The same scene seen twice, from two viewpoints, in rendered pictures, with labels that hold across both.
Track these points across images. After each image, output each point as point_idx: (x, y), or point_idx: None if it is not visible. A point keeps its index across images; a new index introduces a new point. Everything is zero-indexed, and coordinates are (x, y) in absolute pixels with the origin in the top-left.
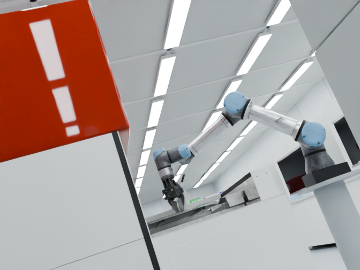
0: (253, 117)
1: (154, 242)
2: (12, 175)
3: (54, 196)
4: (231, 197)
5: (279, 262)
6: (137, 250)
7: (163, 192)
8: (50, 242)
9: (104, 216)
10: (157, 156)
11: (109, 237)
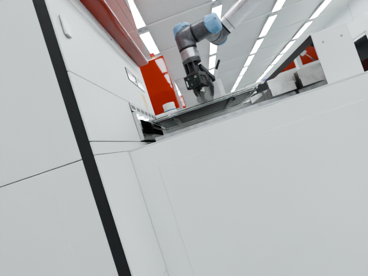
0: None
1: (139, 154)
2: None
3: None
4: (276, 83)
5: (356, 190)
6: (69, 184)
7: (185, 80)
8: None
9: (7, 118)
10: (177, 32)
11: (17, 158)
